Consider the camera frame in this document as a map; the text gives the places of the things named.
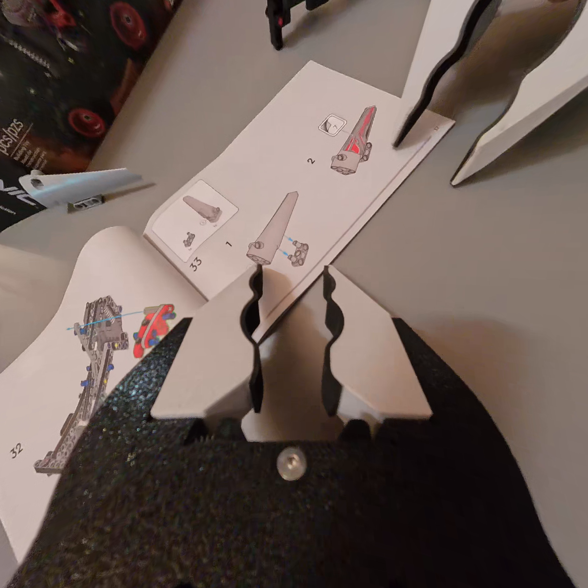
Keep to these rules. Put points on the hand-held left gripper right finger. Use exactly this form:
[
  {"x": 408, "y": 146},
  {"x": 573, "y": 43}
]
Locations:
[{"x": 376, "y": 367}]

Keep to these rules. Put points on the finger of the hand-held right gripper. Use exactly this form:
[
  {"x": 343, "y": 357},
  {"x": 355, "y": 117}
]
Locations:
[
  {"x": 436, "y": 46},
  {"x": 542, "y": 105}
]

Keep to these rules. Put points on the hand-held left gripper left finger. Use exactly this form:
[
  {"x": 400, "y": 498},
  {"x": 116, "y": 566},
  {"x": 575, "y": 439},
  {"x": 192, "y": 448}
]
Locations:
[{"x": 206, "y": 358}]

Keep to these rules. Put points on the white instruction booklet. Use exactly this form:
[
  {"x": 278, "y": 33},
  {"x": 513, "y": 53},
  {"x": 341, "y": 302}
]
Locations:
[{"x": 275, "y": 151}]

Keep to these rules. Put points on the white wedge-shaped toy panel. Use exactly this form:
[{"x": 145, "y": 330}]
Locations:
[{"x": 78, "y": 186}]

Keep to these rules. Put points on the black printed toy box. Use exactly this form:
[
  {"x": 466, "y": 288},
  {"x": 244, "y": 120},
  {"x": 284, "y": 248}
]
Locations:
[{"x": 59, "y": 69}]

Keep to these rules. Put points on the black toy brick model frame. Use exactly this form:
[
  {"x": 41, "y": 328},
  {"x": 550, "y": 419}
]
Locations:
[{"x": 278, "y": 23}]

